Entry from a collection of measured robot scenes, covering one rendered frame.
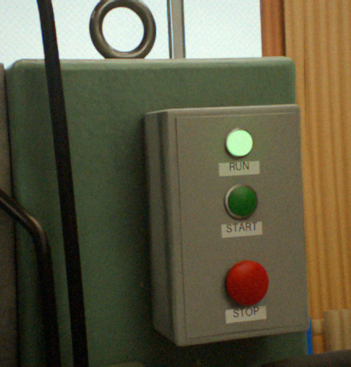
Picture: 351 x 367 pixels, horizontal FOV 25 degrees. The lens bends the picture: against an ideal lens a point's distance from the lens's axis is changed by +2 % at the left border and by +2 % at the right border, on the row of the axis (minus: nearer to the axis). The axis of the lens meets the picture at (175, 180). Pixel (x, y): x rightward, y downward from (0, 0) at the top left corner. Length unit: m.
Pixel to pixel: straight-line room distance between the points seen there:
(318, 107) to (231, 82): 1.45
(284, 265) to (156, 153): 0.12
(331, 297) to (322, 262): 0.09
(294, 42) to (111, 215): 1.51
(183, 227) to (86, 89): 0.12
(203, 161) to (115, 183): 0.08
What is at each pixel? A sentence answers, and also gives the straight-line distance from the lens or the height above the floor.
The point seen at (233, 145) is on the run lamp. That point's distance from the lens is 0.54.
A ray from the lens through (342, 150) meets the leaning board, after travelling 2.07.
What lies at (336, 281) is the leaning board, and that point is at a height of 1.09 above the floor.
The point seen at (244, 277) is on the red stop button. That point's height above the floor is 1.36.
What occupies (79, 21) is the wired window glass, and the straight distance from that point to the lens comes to 2.13.
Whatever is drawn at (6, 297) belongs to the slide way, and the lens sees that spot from 0.61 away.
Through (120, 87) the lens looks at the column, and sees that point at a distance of 0.58.
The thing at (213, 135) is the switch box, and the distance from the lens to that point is 0.54.
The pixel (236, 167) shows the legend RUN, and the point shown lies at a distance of 0.54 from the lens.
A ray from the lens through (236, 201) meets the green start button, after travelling 0.54.
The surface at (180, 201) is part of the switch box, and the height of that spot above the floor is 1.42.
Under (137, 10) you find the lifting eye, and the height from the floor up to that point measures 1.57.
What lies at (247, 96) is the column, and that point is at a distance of 0.62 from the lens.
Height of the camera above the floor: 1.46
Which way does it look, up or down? 3 degrees down
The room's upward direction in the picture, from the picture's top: 3 degrees counter-clockwise
